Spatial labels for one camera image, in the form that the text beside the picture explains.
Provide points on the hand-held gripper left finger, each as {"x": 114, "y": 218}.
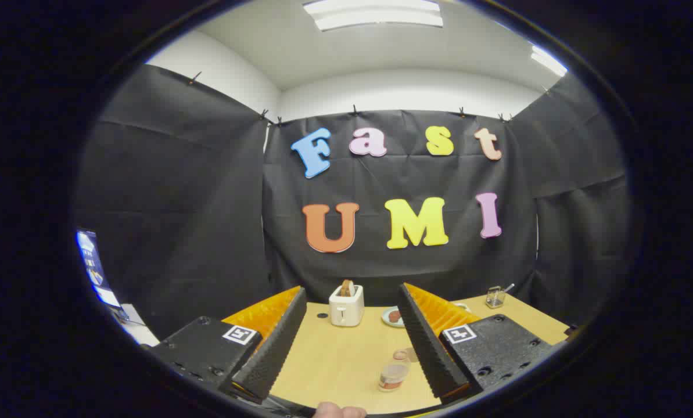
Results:
{"x": 276, "y": 348}

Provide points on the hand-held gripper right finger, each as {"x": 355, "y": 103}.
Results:
{"x": 427, "y": 348}

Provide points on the clear plastic juice bottle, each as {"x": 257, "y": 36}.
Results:
{"x": 392, "y": 377}

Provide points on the brown food piece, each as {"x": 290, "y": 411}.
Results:
{"x": 394, "y": 316}

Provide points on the pale green plate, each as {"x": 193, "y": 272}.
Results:
{"x": 387, "y": 319}

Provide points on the white divided condiment dish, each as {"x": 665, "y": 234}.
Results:
{"x": 461, "y": 306}

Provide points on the wooden table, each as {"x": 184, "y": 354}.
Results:
{"x": 334, "y": 360}

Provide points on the white toaster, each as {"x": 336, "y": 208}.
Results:
{"x": 346, "y": 310}

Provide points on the brown bread slice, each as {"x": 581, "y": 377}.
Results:
{"x": 347, "y": 288}

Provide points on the computer monitor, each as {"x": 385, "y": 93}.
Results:
{"x": 93, "y": 267}

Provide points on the small ceiling light panel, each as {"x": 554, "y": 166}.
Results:
{"x": 546, "y": 61}

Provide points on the long ceiling light panel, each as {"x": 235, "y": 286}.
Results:
{"x": 372, "y": 13}

